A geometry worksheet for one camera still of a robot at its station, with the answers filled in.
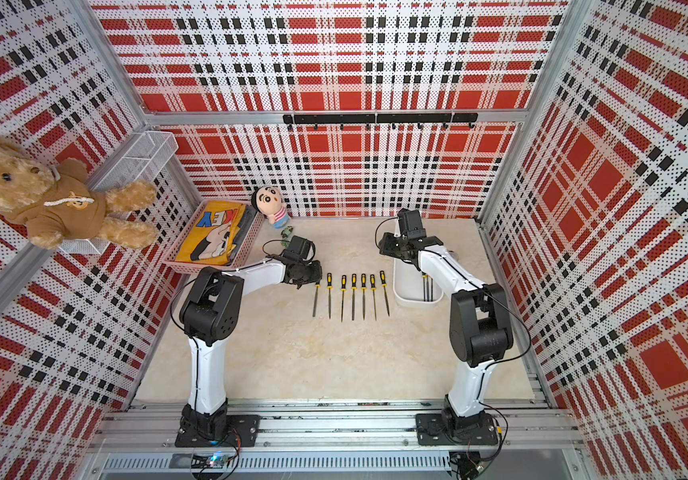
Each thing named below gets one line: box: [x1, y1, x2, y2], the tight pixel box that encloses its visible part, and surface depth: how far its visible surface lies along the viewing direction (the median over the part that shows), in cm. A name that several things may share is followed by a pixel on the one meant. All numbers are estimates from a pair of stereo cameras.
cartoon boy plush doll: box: [251, 186, 289, 229], surface depth 113 cm
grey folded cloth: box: [231, 204, 258, 259], surface depth 113 cm
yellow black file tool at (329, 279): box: [326, 272, 333, 320], surface depth 103 cm
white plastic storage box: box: [393, 258, 445, 306], surface depth 100 cm
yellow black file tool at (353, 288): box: [351, 273, 358, 321], surface depth 103 cm
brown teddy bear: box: [0, 136, 158, 249], surface depth 58 cm
